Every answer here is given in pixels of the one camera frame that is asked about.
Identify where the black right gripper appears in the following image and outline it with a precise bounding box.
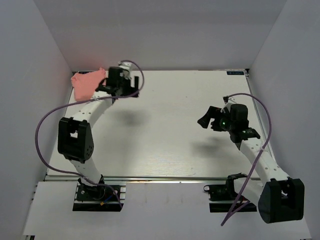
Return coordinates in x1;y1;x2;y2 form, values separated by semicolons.
198;106;236;132

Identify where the pink t shirt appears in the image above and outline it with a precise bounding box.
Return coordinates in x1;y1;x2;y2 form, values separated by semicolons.
70;67;106;102

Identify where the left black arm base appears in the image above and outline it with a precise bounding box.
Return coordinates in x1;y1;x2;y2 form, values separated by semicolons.
72;178;126;212

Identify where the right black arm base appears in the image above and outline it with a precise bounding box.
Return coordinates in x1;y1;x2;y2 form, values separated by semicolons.
203;173;263;213

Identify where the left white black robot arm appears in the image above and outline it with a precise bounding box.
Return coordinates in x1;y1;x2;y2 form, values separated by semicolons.
57;61;139;200

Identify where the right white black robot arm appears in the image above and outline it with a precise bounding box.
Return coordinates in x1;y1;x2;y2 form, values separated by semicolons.
197;103;305;224

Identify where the right blue corner label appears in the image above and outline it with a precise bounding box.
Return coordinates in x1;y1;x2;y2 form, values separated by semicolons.
226;71;245;76

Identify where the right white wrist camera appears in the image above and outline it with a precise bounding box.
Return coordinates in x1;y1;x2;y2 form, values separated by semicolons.
220;96;237;113

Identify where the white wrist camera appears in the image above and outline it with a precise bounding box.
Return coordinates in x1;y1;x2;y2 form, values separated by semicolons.
220;96;237;113
118;60;133;79

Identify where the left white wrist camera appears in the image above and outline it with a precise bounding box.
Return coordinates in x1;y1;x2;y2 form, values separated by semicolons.
118;60;133;79

